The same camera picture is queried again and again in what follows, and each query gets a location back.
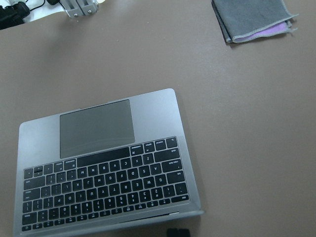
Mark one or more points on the grey laptop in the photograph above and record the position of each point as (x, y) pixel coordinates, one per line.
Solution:
(118, 165)

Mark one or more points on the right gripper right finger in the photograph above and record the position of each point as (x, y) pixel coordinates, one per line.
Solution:
(183, 233)

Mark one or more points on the folded grey cloth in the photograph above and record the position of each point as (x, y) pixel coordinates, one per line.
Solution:
(246, 20)

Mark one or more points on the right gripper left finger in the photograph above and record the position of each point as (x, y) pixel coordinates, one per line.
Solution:
(172, 232)

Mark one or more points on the aluminium frame post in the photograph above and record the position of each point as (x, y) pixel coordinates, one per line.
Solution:
(76, 8)

